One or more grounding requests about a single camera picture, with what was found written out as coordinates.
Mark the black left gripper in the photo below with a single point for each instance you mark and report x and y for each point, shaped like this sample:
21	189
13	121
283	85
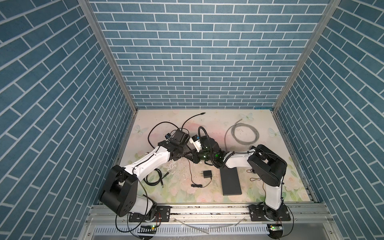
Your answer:
178	157

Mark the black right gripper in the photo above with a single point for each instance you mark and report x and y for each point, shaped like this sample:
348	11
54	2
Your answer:
195	156

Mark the black power adapter with cord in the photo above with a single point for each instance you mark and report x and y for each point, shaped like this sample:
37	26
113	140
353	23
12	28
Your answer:
206	174

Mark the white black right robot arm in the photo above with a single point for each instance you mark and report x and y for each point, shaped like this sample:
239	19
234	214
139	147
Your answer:
270	167

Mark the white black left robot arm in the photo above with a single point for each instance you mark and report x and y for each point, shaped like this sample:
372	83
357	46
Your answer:
120	190

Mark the large flat black box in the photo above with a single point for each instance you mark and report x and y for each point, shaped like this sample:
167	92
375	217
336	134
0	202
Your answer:
230	182

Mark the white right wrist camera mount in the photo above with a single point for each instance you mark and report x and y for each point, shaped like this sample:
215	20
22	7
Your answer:
195	140

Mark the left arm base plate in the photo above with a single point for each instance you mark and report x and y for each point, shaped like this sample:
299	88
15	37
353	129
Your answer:
159	214

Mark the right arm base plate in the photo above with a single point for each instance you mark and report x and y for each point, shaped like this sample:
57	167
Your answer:
262	212

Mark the aluminium front rail frame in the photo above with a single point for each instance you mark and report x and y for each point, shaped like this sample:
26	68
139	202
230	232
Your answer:
309	221

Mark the aluminium corner post left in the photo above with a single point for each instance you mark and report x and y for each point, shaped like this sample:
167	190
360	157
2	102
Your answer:
93	22

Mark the aluminium corner post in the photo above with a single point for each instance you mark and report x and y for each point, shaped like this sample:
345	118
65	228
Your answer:
318	30
93	22

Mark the aluminium corner post right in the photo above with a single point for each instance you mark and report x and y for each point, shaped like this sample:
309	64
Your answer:
318	30

